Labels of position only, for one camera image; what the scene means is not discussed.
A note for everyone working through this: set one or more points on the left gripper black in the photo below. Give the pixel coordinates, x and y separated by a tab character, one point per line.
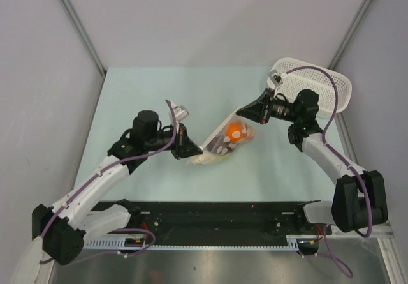
184	147

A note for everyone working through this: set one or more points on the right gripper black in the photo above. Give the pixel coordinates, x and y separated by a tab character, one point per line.
257	110

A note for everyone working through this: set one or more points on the clear zip top bag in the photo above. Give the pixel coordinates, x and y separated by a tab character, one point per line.
218	135

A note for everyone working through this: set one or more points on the orange fake tangerine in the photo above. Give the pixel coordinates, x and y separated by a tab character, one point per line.
236	132

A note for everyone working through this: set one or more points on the dark purple fake fruit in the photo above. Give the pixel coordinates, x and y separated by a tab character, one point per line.
225	148

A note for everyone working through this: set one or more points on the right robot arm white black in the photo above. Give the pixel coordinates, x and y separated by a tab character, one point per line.
359	200

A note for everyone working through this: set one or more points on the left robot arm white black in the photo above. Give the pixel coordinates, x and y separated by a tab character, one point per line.
61	226

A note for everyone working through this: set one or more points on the fake green onion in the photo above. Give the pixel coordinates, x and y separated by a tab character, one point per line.
207	158

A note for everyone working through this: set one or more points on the red fake persimmon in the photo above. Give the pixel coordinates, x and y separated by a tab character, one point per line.
250	132

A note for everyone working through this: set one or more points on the white perforated plastic basket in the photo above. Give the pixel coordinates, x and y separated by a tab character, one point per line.
298	75

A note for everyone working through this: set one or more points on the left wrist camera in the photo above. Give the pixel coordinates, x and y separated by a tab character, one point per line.
177	113

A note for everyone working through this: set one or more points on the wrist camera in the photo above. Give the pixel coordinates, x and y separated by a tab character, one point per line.
177	113
274	80

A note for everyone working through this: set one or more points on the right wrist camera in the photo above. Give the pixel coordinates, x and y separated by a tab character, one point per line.
274	80

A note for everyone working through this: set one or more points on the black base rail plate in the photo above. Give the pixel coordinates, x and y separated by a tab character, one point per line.
221	224

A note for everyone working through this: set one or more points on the white slotted cable duct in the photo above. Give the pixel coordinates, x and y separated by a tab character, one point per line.
106	243

